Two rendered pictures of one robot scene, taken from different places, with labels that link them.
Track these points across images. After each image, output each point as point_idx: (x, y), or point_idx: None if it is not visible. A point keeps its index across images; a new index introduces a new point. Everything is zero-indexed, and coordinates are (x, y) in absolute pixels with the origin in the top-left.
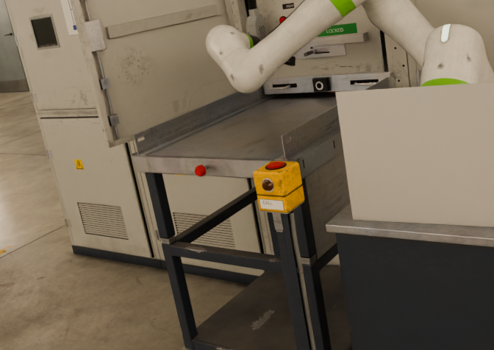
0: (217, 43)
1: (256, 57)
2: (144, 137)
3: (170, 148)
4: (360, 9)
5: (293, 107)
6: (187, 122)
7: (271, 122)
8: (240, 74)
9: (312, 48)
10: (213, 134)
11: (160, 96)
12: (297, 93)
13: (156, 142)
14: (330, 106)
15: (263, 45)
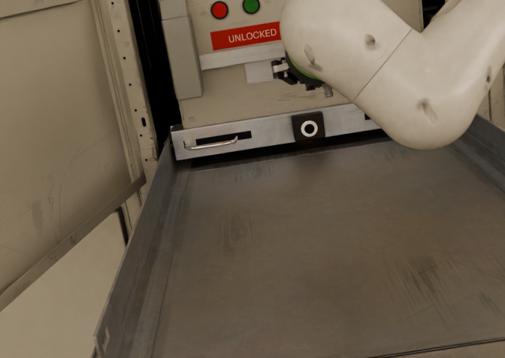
0: (354, 19)
1: (477, 49)
2: (108, 331)
3: (180, 341)
4: None
5: (296, 176)
6: (139, 253)
7: (328, 213)
8: (452, 98)
9: (284, 59)
10: (233, 268)
11: (7, 198)
12: (251, 148)
13: (122, 333)
14: (381, 163)
15: (482, 17)
